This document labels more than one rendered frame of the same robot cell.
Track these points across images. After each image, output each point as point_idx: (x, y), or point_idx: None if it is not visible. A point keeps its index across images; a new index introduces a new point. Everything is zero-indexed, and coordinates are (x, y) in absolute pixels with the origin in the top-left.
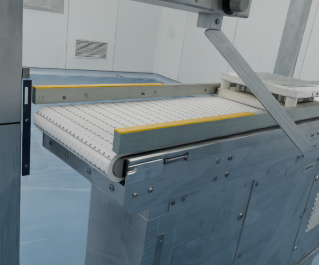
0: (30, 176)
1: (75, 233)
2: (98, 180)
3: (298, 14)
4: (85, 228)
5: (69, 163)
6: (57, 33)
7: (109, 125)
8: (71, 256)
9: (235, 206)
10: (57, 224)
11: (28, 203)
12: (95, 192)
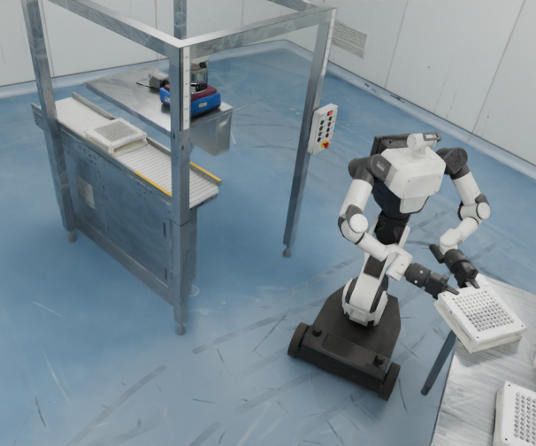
0: None
1: (35, 333)
2: (206, 201)
3: (49, 80)
4: (27, 327)
5: (192, 210)
6: None
7: (193, 188)
8: (67, 329)
9: None
10: (19, 349)
11: None
12: (172, 222)
